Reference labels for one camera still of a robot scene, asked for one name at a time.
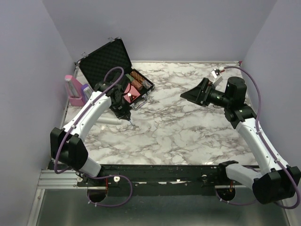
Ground white microphone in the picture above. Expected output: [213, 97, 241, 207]
[97, 117, 122, 125]

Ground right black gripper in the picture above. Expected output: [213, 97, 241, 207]
[181, 77, 232, 108]

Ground black poker chip case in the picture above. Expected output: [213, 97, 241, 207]
[77, 37, 155, 110]

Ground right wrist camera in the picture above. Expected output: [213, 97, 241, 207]
[211, 67, 225, 87]

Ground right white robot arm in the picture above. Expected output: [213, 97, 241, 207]
[180, 77, 301, 204]

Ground purple metronome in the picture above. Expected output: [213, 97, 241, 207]
[81, 84, 93, 104]

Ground pink metronome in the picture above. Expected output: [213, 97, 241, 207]
[64, 75, 85, 107]

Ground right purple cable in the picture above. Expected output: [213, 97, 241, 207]
[215, 65, 301, 210]

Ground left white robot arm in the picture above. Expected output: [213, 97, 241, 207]
[50, 66, 131, 186]

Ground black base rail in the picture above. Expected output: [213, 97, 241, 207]
[47, 161, 259, 197]

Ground pink playing card deck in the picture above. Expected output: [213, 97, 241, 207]
[123, 83, 141, 103]

